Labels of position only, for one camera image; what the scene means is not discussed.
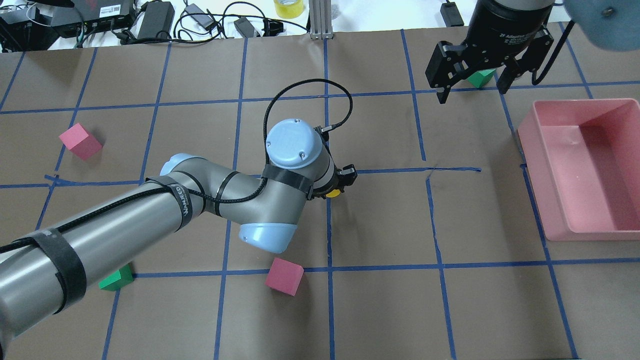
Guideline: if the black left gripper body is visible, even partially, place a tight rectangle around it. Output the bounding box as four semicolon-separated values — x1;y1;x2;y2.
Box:
309;162;340;200

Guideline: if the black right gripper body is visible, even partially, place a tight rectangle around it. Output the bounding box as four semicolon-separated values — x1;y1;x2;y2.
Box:
455;0;554;74

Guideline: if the yellow push button switch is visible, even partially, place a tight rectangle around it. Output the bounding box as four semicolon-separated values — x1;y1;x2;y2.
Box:
325;187;344;199

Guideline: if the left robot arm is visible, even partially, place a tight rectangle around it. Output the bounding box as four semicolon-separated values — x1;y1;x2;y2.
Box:
0;119;357;347

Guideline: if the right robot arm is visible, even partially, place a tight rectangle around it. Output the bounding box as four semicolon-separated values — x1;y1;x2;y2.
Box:
425;0;640;104

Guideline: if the green cube near bin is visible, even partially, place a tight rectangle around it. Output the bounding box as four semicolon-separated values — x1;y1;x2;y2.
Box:
466;68;496;89

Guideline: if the black power adapter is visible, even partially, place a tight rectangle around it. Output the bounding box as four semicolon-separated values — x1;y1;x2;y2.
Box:
439;0;466;28

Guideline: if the pink plastic bin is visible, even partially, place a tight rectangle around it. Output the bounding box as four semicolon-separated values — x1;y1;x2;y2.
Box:
518;98;640;242

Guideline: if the pink cube centre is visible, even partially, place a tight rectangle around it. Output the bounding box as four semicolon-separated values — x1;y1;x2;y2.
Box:
264;257;304;296

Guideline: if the pink cube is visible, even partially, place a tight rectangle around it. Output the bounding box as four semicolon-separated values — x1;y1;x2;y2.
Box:
264;257;304;296
58;123;103;161

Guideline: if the yellow tape roll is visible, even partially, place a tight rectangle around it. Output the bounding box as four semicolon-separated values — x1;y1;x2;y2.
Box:
273;0;305;19

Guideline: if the green cube far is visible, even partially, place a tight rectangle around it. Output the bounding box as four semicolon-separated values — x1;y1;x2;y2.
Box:
98;264;134;292

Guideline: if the pink cube far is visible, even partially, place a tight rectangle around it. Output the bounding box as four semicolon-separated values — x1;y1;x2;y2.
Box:
58;123;103;161

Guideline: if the aluminium frame post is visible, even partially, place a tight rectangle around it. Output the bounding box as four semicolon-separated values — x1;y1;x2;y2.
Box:
308;0;334;40

